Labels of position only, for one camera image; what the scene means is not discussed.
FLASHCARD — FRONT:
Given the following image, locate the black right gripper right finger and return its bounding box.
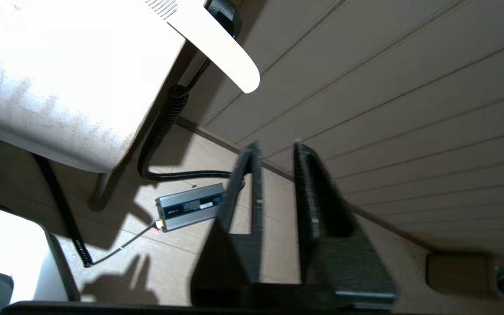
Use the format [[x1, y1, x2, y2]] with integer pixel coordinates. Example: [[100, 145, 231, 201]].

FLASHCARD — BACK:
[[294, 143, 397, 308]]

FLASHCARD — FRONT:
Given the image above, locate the grey power inverter box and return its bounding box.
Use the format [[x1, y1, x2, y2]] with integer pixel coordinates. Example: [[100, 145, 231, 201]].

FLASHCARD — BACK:
[[155, 183, 227, 232]]

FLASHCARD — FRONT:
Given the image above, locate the thin black cable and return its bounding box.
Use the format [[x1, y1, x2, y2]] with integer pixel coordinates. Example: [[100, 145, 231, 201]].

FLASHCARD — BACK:
[[89, 221, 163, 266]]

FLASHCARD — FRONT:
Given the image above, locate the white plastic comb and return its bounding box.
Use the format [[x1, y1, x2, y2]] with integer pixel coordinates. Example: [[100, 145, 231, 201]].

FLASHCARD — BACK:
[[145, 0, 260, 94]]

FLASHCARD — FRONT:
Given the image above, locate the black corrugated cable conduit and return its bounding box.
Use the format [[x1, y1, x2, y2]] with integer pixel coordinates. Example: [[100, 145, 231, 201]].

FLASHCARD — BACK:
[[137, 0, 246, 182]]

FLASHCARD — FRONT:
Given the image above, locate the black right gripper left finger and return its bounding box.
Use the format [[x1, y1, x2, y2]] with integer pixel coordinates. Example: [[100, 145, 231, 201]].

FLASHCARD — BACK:
[[190, 142, 264, 308]]

